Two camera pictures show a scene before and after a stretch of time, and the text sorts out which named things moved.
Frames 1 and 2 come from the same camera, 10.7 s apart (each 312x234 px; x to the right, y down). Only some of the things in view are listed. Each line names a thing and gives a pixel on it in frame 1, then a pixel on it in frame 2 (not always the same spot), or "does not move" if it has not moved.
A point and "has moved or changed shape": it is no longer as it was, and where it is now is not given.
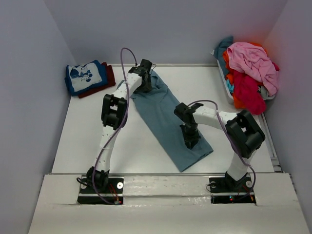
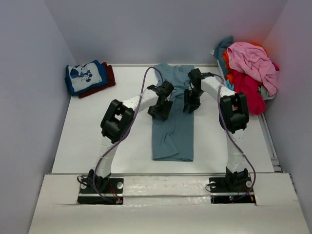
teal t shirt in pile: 218,54 does not move
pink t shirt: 252,60 does not move
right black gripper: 188,138 -> 194,104
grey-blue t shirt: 163,108 has moved or changed shape
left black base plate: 114,192 does not move
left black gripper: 147,87 -> 164,113
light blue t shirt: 230,87 does not move
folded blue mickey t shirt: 79,79 does not move
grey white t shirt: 264,93 does not move
